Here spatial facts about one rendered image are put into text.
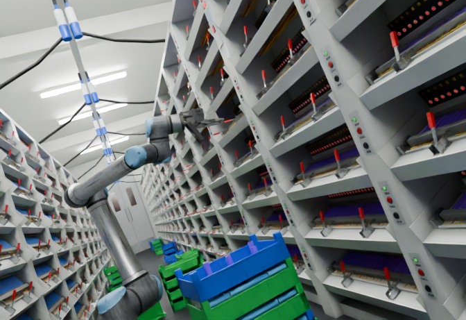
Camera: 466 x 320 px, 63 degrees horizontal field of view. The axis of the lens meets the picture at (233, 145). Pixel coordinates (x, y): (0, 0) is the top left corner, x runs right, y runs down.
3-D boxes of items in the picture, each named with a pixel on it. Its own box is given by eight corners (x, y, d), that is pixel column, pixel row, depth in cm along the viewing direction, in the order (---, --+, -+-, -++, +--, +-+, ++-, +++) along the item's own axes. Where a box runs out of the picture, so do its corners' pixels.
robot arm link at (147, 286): (129, 321, 195) (67, 193, 209) (152, 305, 210) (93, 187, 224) (147, 312, 188) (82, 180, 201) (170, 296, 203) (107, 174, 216)
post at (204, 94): (275, 292, 224) (169, 18, 244) (270, 290, 233) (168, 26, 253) (304, 278, 230) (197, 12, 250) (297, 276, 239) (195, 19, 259)
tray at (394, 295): (438, 325, 102) (405, 286, 102) (329, 291, 160) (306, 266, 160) (477, 270, 109) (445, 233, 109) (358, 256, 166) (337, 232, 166)
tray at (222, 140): (251, 121, 177) (238, 106, 177) (222, 148, 235) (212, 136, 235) (280, 96, 184) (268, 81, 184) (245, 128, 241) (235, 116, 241)
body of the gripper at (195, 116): (204, 107, 186) (179, 110, 182) (207, 124, 184) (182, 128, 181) (201, 112, 193) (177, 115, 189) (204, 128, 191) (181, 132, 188)
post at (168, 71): (243, 278, 290) (161, 63, 310) (239, 276, 299) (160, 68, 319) (265, 267, 296) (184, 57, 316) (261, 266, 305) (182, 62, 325)
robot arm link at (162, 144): (145, 166, 179) (141, 140, 178) (161, 162, 189) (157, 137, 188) (161, 164, 174) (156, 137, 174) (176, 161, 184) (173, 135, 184)
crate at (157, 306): (125, 339, 251) (132, 338, 246) (116, 309, 253) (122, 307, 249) (159, 316, 275) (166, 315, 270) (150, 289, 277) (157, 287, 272)
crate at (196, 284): (201, 302, 101) (191, 273, 102) (182, 295, 119) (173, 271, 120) (290, 256, 114) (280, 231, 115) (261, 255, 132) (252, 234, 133)
